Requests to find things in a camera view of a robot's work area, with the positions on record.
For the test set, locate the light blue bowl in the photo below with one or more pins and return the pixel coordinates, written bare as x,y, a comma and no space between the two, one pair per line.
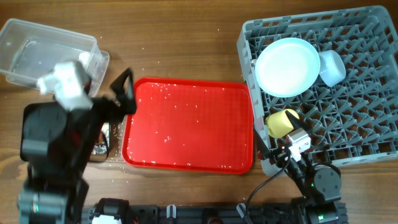
332,68

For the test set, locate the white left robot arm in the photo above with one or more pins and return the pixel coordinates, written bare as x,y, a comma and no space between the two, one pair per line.
53,193

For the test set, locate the yellow plastic cup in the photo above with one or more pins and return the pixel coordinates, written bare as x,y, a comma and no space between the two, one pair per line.
278,124

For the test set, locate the red plastic tray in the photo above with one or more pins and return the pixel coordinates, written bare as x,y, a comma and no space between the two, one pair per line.
191,125

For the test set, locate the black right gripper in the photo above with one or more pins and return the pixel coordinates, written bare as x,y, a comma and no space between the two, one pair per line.
280,150

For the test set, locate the grey dishwasher rack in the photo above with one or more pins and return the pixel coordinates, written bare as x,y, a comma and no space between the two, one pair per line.
353,122

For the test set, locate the clear plastic bin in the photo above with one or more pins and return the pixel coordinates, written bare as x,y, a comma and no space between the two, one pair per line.
30,50

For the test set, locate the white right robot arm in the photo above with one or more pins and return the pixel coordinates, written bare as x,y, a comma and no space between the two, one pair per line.
319,184

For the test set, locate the black square bin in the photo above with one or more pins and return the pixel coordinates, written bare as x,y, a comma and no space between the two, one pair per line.
104,143

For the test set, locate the light blue plate with rice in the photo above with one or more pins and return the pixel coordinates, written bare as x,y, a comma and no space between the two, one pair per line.
287,67

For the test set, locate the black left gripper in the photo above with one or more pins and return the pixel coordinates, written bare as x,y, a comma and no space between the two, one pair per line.
104,106

